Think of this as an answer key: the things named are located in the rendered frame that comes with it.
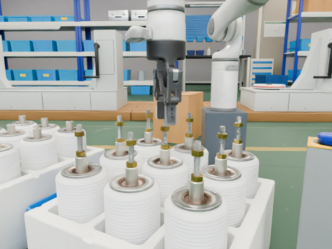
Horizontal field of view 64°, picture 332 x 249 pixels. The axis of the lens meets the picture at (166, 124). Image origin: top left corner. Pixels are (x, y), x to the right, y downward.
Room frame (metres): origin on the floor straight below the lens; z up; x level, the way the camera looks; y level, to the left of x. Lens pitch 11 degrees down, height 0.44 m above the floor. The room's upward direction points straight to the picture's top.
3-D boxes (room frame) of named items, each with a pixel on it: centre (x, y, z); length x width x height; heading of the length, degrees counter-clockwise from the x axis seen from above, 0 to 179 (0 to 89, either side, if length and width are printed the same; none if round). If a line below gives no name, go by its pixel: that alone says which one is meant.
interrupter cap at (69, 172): (0.48, 0.16, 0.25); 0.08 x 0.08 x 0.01
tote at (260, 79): (4.90, -1.90, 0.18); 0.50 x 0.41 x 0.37; 2
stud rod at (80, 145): (0.48, 0.16, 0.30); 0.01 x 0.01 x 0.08
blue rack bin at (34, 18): (5.39, 2.27, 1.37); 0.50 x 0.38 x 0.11; 179
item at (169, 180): (0.53, 0.00, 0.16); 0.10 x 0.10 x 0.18
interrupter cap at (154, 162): (0.53, 0.00, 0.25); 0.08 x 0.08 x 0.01
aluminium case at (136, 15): (5.30, 0.45, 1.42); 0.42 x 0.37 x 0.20; 1
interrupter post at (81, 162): (0.48, 0.16, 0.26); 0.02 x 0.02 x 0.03
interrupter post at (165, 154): (0.53, 0.00, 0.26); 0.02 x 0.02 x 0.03
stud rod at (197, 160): (0.37, -0.05, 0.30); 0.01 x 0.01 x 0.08
